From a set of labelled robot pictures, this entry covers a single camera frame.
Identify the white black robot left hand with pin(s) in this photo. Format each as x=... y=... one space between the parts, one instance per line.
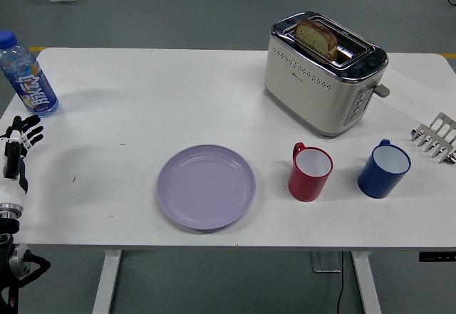
x=9 y=189

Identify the purple round plate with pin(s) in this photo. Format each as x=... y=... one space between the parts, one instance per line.
x=206 y=189

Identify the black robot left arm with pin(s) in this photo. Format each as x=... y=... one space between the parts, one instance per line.
x=7 y=257

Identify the grey metal floor plate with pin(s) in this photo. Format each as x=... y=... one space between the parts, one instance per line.
x=324 y=262

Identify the blue capped drink bottle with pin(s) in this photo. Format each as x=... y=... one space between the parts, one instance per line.
x=33 y=86

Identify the white table leg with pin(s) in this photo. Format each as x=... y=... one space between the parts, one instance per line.
x=367 y=285
x=106 y=285

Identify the red mug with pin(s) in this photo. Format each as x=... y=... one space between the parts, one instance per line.
x=304 y=186

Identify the cream silver toaster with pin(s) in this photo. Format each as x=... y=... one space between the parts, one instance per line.
x=306 y=93

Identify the brown bread slice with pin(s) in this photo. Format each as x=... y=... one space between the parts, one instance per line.
x=315 y=38

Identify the blue mug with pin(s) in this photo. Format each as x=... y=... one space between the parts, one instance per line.
x=375 y=184

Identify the white paper sheet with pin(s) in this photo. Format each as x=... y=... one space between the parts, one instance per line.
x=409 y=89

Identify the black table control panel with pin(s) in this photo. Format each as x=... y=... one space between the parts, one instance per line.
x=436 y=257

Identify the silver metal toast rack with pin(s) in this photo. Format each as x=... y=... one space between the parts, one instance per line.
x=440 y=139

